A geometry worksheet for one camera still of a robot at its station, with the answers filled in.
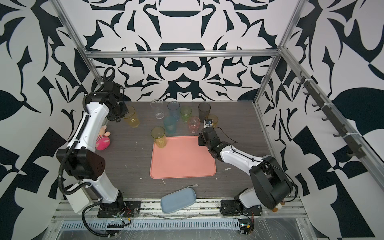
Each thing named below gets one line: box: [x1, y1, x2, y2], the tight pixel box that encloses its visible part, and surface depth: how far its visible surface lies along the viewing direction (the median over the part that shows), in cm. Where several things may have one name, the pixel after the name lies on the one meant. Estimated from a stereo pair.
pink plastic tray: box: [150, 135, 217, 180], surface depth 90 cm
